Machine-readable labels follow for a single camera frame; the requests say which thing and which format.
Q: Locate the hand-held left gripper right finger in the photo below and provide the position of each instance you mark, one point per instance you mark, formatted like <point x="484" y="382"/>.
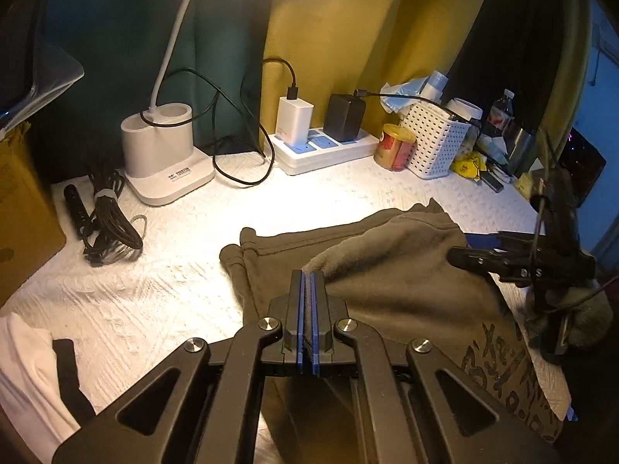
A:
<point x="317" y="328"/>

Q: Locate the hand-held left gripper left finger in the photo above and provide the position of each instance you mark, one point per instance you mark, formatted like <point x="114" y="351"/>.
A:
<point x="301" y="328"/>

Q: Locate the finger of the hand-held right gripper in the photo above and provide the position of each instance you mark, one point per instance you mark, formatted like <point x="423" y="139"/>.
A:
<point x="483" y="241"/>
<point x="469" y="257"/>

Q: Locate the dark olive t-shirt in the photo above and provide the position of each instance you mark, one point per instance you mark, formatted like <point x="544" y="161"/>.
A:
<point x="396" y="280"/>

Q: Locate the dark phone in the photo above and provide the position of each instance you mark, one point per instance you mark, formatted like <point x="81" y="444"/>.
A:
<point x="494" y="182"/>

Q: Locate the yellow tissue box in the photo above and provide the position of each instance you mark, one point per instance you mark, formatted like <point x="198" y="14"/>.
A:
<point x="529" y="181"/>

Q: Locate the yellow snack bag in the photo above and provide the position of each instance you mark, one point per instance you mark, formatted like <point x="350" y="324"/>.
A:
<point x="466" y="167"/>

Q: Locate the soft tissue pack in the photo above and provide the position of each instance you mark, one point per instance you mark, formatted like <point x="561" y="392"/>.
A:
<point x="493" y="150"/>

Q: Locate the steel tumbler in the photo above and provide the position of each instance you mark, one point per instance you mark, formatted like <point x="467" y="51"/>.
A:
<point x="521" y="147"/>

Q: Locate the white perforated basket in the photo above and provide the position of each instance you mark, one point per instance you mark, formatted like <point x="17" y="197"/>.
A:
<point x="433" y="145"/>

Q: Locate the red candle jar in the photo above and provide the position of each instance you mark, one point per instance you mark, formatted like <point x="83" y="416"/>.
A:
<point x="394" y="150"/>

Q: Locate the white textured bed sheet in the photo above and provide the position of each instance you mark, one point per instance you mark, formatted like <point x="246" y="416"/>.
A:
<point x="183" y="275"/>

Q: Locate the clear water bottle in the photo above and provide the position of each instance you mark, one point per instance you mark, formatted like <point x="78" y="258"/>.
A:
<point x="500" y="111"/>

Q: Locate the clear jar with white lid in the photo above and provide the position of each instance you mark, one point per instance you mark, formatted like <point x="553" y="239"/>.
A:
<point x="464" y="109"/>

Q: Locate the pale spray bottle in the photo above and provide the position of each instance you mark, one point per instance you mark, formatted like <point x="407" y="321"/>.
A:
<point x="434" y="84"/>

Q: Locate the white power strip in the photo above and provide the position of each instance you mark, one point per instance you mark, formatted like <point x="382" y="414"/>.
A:
<point x="329" y="152"/>

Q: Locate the black charger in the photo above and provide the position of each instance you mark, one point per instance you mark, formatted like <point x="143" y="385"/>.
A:
<point x="343" y="118"/>

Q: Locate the white charger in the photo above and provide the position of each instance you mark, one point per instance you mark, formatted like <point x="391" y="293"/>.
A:
<point x="294" y="121"/>

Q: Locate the yellow curtain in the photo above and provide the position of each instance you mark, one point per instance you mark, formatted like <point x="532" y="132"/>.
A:
<point x="362" y="24"/>
<point x="566" y="48"/>

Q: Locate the white desk lamp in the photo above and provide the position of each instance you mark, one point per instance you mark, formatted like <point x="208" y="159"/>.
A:
<point x="164" y="154"/>

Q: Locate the black stick device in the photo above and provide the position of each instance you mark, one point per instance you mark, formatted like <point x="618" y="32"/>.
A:
<point x="76" y="208"/>

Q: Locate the white cloth with black stripe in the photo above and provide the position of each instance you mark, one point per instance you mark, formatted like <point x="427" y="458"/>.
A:
<point x="29" y="377"/>

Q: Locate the brown cardboard box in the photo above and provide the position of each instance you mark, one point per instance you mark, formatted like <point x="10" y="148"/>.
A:
<point x="24" y="212"/>

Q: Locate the clear plastic bag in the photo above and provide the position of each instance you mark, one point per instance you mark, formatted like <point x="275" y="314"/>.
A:
<point x="58" y="77"/>

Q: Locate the dark teal curtain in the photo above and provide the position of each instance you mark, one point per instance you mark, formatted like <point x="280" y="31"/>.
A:
<point x="121" y="24"/>

